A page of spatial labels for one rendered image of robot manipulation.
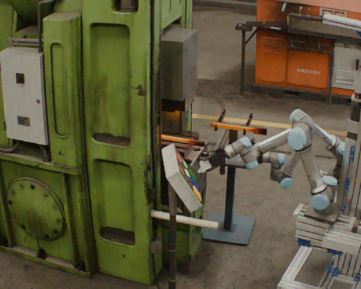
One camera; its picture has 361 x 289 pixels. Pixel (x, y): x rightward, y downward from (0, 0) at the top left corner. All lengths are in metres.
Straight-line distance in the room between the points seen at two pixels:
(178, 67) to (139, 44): 0.36
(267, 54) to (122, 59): 3.97
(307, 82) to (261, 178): 2.13
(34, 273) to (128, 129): 1.47
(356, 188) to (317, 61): 3.76
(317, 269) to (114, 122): 1.77
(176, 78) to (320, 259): 1.70
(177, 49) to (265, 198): 2.13
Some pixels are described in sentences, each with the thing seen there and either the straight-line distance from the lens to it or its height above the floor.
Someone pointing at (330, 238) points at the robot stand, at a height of 0.73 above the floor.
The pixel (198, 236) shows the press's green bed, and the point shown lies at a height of 0.15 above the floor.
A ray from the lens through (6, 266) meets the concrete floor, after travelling 4.77.
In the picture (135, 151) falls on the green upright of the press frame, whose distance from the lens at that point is 3.87.
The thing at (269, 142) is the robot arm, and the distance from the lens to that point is 3.79.
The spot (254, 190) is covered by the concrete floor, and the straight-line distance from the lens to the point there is 5.61.
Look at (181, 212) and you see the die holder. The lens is 4.34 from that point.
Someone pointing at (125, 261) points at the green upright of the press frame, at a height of 0.19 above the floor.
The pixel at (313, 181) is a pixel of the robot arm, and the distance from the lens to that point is 3.63.
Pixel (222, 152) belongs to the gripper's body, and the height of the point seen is 1.17.
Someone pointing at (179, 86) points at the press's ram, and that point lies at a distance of 3.88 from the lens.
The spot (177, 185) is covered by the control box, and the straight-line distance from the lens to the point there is 3.51.
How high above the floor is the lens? 2.93
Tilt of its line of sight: 28 degrees down
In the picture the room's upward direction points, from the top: straight up
